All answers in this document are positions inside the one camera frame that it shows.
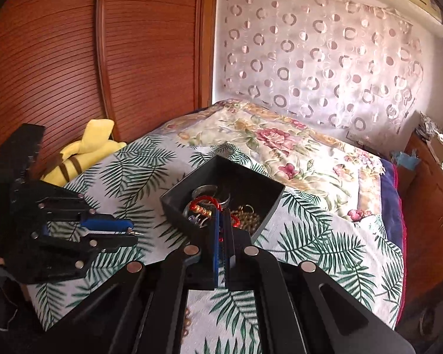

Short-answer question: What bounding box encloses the purple crystal hair clip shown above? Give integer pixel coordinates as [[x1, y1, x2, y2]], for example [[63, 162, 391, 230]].
[[183, 212, 207, 229]]

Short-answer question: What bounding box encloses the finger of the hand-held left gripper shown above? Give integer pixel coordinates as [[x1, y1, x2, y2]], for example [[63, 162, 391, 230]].
[[20, 234, 139, 283], [11, 184, 135, 237]]

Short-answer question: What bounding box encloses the leaf print blanket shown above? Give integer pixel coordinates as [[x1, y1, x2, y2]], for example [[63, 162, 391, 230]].
[[26, 135, 405, 354]]

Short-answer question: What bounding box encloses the black square box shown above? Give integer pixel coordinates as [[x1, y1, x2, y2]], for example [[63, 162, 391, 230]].
[[160, 155, 286, 245]]

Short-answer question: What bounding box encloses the blue tissue paper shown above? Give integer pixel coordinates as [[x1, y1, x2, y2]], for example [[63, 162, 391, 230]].
[[391, 148, 419, 172]]

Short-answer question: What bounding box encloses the yellow plush toy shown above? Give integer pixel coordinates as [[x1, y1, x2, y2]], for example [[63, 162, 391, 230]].
[[40, 119, 127, 187]]

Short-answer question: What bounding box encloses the circle pattern wall cloth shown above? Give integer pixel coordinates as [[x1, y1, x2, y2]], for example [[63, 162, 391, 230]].
[[221, 0, 425, 141]]

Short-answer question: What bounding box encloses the floral quilt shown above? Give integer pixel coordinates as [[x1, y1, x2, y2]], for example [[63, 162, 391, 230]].
[[162, 99, 387, 231]]

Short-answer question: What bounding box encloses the dark blue blanket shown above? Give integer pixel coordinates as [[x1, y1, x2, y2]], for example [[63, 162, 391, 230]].
[[380, 158, 407, 327]]

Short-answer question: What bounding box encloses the wooden slatted wardrobe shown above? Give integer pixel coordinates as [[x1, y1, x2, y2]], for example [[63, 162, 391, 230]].
[[0, 0, 219, 183]]

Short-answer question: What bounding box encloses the wooden side cabinet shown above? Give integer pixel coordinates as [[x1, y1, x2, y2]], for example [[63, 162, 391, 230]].
[[394, 133, 443, 305]]

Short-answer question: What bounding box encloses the red string bracelet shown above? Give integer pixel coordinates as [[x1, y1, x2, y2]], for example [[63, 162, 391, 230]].
[[188, 197, 240, 229]]

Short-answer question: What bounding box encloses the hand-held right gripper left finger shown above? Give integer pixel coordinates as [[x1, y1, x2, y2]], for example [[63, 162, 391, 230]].
[[40, 209, 223, 354]]

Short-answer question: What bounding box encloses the pale green jade bangle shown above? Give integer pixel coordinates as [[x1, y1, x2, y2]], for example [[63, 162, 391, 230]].
[[191, 185, 231, 207]]

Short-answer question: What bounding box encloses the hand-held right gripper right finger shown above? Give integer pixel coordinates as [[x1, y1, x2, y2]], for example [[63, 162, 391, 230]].
[[222, 211, 419, 354]]

